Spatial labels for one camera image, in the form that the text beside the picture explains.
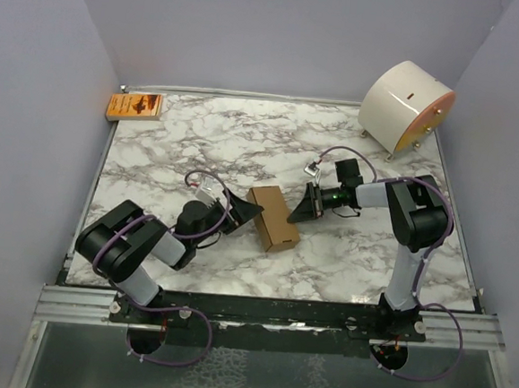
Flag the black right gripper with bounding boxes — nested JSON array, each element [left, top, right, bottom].
[[288, 181, 346, 228]]

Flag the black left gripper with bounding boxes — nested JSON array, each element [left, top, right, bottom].
[[192, 186, 264, 252]]

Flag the brown cardboard box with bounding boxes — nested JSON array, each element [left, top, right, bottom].
[[247, 185, 300, 253]]

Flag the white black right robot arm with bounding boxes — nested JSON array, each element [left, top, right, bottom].
[[287, 159, 454, 341]]

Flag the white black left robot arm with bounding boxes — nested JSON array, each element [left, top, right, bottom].
[[74, 190, 264, 324]]

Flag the large white cylindrical roll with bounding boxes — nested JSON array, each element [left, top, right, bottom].
[[358, 60, 457, 161]]

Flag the orange paperback book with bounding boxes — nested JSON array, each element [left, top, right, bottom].
[[105, 93, 164, 122]]

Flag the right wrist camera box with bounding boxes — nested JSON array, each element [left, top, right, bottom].
[[304, 161, 321, 186]]

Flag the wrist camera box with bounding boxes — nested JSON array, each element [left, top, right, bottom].
[[304, 161, 321, 186], [195, 176, 223, 206]]

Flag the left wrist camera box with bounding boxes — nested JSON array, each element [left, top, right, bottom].
[[195, 176, 223, 206]]

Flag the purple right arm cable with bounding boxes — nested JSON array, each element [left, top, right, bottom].
[[298, 143, 481, 384]]

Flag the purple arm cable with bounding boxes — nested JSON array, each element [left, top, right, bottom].
[[298, 143, 481, 384], [83, 161, 235, 372]]

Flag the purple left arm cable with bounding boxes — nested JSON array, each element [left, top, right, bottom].
[[83, 161, 235, 372]]

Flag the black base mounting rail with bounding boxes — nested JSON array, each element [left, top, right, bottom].
[[108, 290, 426, 358]]

